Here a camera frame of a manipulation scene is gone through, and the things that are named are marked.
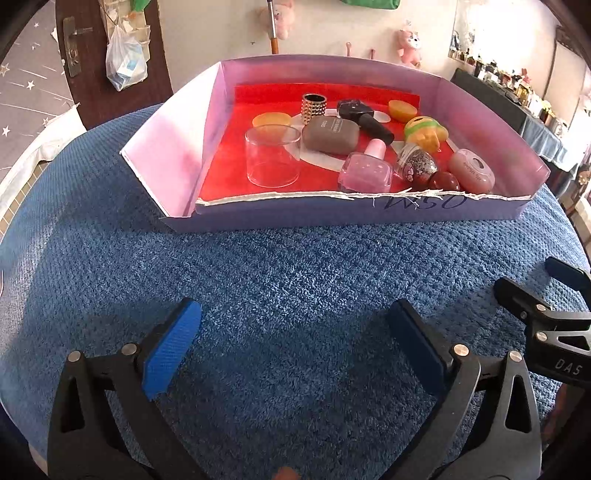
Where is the bright pink plush bear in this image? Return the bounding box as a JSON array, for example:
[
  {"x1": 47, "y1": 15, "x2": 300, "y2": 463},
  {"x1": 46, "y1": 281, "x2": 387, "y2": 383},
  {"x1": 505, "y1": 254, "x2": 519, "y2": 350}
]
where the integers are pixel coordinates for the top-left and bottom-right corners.
[{"x1": 396, "y1": 28, "x2": 423, "y2": 69}]

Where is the clear plastic cup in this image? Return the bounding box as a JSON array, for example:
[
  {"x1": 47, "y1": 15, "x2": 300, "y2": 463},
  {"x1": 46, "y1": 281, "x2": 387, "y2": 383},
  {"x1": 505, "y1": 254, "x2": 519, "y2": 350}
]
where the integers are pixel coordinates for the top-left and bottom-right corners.
[{"x1": 245, "y1": 124, "x2": 302, "y2": 188}]

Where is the blue blanket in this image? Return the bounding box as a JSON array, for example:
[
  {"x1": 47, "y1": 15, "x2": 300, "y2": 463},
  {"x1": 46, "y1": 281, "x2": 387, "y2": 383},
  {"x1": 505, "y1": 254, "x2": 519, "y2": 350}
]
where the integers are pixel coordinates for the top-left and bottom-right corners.
[{"x1": 0, "y1": 104, "x2": 591, "y2": 480}]

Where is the row of small bottles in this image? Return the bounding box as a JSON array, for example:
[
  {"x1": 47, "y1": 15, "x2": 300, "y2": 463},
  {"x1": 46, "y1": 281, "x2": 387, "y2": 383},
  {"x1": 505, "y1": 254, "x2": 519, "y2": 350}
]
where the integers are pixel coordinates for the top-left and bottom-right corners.
[{"x1": 448, "y1": 44, "x2": 568, "y2": 134}]

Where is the floral egg-shaped bottle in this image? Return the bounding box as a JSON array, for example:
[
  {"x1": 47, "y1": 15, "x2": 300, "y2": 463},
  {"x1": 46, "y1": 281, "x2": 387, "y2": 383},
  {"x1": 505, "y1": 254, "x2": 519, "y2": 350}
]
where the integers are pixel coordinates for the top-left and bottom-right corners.
[{"x1": 394, "y1": 143, "x2": 438, "y2": 188}]

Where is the pink nail polish bottle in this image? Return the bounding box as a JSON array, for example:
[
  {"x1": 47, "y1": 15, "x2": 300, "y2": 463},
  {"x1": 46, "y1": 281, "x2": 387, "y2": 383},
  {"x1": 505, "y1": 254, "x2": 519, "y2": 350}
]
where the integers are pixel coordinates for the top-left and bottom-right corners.
[{"x1": 338, "y1": 138, "x2": 393, "y2": 193}]

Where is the metal door handle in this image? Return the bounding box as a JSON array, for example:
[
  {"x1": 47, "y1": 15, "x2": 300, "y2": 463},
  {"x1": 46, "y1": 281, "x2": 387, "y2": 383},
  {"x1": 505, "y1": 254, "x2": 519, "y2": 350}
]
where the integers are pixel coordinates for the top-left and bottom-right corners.
[{"x1": 62, "y1": 17, "x2": 93, "y2": 77}]

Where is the hanging door organiser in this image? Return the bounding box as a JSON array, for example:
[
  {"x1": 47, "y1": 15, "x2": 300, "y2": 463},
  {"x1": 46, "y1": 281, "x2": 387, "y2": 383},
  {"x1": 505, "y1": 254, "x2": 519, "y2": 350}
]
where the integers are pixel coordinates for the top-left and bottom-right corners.
[{"x1": 97, "y1": 0, "x2": 152, "y2": 51}]

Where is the pink oval case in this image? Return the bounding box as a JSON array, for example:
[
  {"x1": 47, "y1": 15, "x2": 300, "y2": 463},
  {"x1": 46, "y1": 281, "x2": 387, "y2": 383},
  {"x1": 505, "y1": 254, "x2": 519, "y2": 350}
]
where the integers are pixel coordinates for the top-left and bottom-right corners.
[{"x1": 447, "y1": 148, "x2": 496, "y2": 195}]

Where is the white wardrobe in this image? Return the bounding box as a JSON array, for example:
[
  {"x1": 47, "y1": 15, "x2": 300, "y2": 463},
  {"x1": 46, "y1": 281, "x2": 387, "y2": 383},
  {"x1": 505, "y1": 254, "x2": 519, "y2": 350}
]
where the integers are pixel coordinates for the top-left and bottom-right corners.
[{"x1": 547, "y1": 28, "x2": 591, "y2": 107}]

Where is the mop handle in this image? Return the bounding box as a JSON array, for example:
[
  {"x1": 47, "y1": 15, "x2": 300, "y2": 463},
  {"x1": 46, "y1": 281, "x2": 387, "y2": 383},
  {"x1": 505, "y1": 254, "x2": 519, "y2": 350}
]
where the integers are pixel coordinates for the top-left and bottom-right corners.
[{"x1": 268, "y1": 0, "x2": 279, "y2": 55}]

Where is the white plastic bag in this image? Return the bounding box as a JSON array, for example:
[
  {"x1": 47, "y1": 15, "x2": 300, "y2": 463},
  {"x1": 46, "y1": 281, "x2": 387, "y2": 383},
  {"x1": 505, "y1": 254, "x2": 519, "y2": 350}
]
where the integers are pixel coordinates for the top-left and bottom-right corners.
[{"x1": 105, "y1": 23, "x2": 148, "y2": 92}]

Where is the black starry bottle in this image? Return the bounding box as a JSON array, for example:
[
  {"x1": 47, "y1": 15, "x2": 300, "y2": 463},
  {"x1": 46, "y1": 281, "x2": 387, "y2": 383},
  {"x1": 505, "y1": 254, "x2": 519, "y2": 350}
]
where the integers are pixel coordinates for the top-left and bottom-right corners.
[{"x1": 337, "y1": 99, "x2": 395, "y2": 145}]

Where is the green tote bag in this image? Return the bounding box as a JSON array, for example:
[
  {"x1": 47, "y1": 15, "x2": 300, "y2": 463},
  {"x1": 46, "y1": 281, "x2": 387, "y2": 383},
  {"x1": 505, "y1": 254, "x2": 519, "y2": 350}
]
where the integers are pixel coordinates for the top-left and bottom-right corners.
[{"x1": 339, "y1": 0, "x2": 402, "y2": 10}]

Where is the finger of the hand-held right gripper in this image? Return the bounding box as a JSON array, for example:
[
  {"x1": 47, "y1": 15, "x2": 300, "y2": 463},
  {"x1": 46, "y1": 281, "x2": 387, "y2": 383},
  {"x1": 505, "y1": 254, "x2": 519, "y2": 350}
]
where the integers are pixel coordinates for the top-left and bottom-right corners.
[
  {"x1": 493, "y1": 276, "x2": 591, "y2": 384},
  {"x1": 545, "y1": 256, "x2": 591, "y2": 296}
]

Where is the desk with blue cloth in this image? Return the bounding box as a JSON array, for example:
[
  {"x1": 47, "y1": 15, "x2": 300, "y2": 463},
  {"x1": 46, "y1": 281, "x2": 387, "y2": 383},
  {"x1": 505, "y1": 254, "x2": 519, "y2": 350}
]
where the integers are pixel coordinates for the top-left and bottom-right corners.
[{"x1": 450, "y1": 68, "x2": 566, "y2": 162}]

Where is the yellow round disc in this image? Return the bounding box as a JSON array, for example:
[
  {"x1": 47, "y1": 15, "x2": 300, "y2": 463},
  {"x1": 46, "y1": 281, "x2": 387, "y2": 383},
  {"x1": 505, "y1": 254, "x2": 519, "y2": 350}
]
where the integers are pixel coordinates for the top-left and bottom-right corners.
[
  {"x1": 252, "y1": 112, "x2": 293, "y2": 129},
  {"x1": 388, "y1": 99, "x2": 417, "y2": 123}
]

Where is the grey-brown compact case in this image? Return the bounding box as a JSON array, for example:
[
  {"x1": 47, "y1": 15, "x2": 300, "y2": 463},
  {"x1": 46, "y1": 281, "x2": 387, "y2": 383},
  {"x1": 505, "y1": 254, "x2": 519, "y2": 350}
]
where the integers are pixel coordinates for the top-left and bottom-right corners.
[{"x1": 301, "y1": 116, "x2": 360, "y2": 156}]

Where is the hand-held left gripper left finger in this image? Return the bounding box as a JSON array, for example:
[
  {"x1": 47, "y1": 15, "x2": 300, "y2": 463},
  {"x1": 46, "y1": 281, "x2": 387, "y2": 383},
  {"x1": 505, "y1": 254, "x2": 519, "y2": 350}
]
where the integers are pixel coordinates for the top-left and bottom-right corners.
[{"x1": 47, "y1": 298, "x2": 208, "y2": 480}]

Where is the yellow green toy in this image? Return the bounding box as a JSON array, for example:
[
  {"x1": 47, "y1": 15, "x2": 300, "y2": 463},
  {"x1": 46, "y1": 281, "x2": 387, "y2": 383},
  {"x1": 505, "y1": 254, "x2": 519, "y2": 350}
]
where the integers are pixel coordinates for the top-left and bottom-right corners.
[{"x1": 404, "y1": 115, "x2": 450, "y2": 153}]

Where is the wall mirror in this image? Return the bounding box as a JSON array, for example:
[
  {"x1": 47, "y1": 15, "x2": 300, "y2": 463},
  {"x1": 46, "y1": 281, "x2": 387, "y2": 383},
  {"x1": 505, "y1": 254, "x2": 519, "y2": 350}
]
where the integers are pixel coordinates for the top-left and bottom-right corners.
[{"x1": 447, "y1": 0, "x2": 485, "y2": 63}]

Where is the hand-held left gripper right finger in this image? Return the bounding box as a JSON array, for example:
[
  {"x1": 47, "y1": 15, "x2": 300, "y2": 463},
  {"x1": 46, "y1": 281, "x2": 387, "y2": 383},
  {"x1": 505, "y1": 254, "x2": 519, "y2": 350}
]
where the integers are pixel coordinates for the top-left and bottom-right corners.
[{"x1": 383, "y1": 298, "x2": 543, "y2": 480}]

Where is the pink cardboard box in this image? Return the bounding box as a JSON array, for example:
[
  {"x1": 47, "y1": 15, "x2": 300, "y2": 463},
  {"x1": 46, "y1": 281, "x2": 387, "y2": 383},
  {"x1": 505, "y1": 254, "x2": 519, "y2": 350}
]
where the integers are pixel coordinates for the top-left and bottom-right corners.
[{"x1": 120, "y1": 54, "x2": 551, "y2": 233}]

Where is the pale pink plush bear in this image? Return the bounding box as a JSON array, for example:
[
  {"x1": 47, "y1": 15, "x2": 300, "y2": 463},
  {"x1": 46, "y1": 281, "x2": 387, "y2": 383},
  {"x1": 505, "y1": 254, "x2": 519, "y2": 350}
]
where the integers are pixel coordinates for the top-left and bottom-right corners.
[{"x1": 259, "y1": 0, "x2": 295, "y2": 40}]

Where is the white bed sheet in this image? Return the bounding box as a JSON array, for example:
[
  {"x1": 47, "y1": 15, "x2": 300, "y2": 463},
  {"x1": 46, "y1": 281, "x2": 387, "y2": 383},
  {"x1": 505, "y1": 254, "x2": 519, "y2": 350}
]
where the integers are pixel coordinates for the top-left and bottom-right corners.
[{"x1": 0, "y1": 104, "x2": 81, "y2": 199}]

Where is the dark wooden door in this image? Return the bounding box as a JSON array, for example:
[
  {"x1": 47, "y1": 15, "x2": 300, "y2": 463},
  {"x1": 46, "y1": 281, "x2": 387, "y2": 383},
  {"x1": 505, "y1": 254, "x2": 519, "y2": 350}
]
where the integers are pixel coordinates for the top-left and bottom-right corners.
[{"x1": 54, "y1": 0, "x2": 175, "y2": 132}]

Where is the dark red ball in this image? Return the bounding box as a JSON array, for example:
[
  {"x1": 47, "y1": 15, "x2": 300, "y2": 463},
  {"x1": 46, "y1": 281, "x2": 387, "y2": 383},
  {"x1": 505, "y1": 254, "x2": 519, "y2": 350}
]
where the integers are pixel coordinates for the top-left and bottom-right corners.
[{"x1": 427, "y1": 171, "x2": 462, "y2": 192}]

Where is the gold studded cylinder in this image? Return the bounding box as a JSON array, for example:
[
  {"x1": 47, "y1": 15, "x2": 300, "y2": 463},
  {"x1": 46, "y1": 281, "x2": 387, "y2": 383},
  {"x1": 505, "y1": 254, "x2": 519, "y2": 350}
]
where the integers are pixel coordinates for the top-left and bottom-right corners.
[{"x1": 301, "y1": 93, "x2": 328, "y2": 126}]

